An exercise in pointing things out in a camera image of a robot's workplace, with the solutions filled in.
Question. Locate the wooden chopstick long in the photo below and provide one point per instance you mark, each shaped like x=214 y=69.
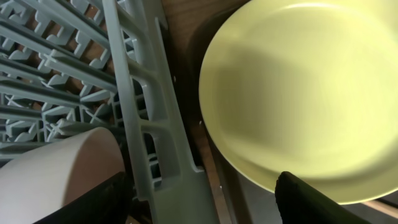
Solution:
x=382 y=207

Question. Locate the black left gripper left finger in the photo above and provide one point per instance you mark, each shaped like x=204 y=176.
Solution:
x=109 y=202

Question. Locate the white cup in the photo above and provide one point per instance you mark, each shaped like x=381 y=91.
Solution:
x=43 y=180

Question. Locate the yellow plate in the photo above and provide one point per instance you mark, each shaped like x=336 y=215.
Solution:
x=308 y=87

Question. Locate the grey plastic dish rack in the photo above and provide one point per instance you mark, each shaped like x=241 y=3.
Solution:
x=68 y=67

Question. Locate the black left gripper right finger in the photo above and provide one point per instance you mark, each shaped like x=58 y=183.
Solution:
x=300 y=203

